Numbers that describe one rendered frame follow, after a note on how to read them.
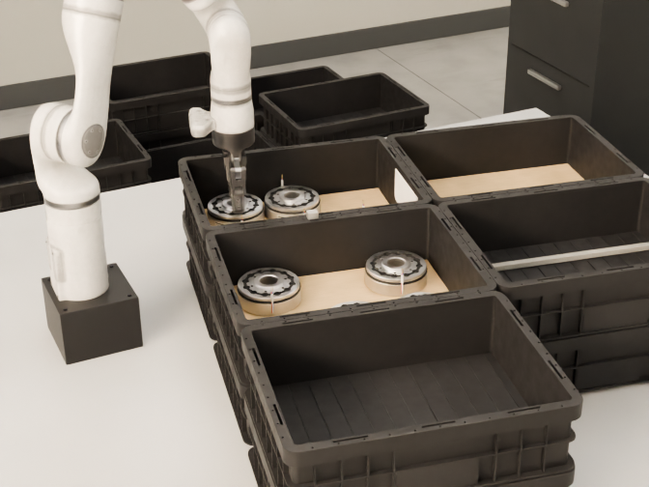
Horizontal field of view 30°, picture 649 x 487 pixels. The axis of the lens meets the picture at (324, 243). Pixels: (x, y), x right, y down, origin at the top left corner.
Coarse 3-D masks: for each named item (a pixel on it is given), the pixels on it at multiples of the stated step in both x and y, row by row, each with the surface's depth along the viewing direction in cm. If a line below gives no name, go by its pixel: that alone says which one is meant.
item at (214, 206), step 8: (216, 200) 224; (248, 200) 223; (256, 200) 224; (208, 208) 221; (216, 208) 221; (248, 208) 220; (256, 208) 220; (216, 216) 219; (224, 216) 218; (232, 216) 217; (248, 216) 218
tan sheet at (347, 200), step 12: (348, 192) 233; (360, 192) 233; (372, 192) 233; (264, 204) 229; (324, 204) 229; (336, 204) 229; (348, 204) 229; (360, 204) 229; (372, 204) 229; (384, 204) 229
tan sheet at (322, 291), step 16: (336, 272) 206; (352, 272) 206; (432, 272) 206; (304, 288) 201; (320, 288) 201; (336, 288) 201; (352, 288) 201; (368, 288) 201; (432, 288) 201; (304, 304) 197; (320, 304) 197
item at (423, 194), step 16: (304, 144) 229; (320, 144) 229; (336, 144) 229; (352, 144) 230; (384, 144) 228; (192, 160) 223; (400, 160) 222; (192, 192) 211; (416, 192) 211; (192, 208) 209; (368, 208) 205; (384, 208) 205; (208, 224) 200; (240, 224) 200; (256, 224) 200
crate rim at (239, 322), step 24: (336, 216) 202; (360, 216) 203; (456, 240) 195; (216, 264) 188; (480, 264) 188; (480, 288) 181; (240, 312) 176; (312, 312) 176; (336, 312) 176; (240, 336) 174
